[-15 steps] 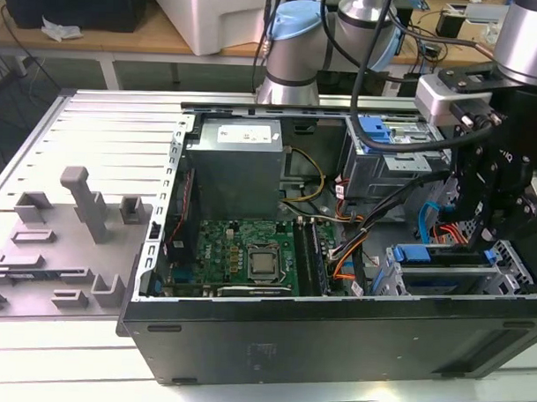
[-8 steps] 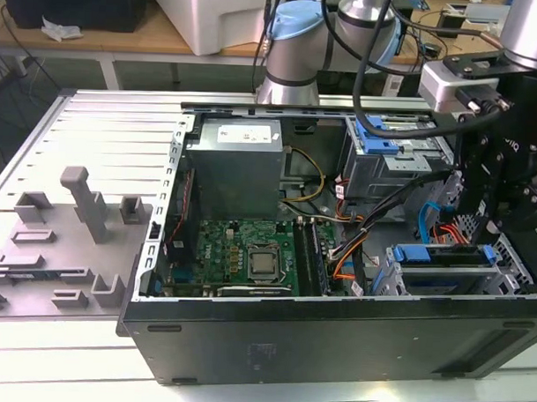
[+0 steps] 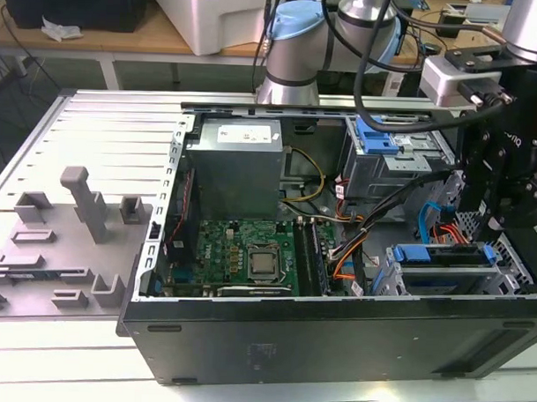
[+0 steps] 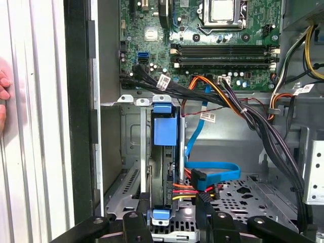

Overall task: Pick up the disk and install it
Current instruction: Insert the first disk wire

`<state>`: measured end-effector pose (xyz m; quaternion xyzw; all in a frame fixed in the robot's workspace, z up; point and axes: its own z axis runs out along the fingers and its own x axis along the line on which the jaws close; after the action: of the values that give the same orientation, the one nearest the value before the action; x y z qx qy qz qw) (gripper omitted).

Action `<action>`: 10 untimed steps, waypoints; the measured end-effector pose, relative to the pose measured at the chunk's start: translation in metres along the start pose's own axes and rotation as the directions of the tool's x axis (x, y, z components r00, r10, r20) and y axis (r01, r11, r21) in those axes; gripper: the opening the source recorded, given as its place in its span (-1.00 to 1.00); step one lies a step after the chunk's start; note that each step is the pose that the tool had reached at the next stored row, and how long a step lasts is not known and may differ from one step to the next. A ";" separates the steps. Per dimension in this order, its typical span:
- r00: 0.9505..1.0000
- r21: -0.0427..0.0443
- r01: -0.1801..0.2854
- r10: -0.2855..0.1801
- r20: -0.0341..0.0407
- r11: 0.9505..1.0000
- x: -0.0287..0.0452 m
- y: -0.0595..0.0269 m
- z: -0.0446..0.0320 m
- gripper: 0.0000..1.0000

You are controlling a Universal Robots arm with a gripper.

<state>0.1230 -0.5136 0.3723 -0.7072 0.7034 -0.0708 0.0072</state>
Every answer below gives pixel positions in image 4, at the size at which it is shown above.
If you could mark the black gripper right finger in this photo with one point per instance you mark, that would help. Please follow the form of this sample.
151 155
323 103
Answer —
225 227

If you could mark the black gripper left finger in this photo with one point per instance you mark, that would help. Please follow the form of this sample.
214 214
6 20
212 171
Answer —
134 227

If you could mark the hard disk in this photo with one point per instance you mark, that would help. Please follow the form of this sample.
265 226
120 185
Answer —
164 131

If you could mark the metal disk bay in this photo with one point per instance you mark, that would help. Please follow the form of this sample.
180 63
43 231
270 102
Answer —
143 139

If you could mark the person's bare hand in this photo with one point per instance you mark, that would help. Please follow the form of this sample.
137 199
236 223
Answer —
3 81

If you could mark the metal drive cage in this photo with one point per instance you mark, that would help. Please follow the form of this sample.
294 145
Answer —
316 164

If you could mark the black PC case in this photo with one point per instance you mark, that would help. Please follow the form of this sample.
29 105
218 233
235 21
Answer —
76 101

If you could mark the black RAM slot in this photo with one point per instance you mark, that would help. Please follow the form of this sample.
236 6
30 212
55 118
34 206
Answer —
222 66
222 60
222 47
222 53

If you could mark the green motherboard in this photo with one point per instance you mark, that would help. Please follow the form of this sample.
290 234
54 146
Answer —
162 50

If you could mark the metal socket cover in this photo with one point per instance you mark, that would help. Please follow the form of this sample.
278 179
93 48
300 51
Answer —
222 23

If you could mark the locking lever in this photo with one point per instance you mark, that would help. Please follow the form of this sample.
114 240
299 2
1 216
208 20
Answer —
244 17

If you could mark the black expansion slot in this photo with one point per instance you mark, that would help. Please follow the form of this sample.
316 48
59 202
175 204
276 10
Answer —
165 15

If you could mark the silver CPU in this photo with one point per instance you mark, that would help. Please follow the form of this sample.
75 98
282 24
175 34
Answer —
222 10

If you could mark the grey power supply unit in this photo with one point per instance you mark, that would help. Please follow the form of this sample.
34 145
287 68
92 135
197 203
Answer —
303 12

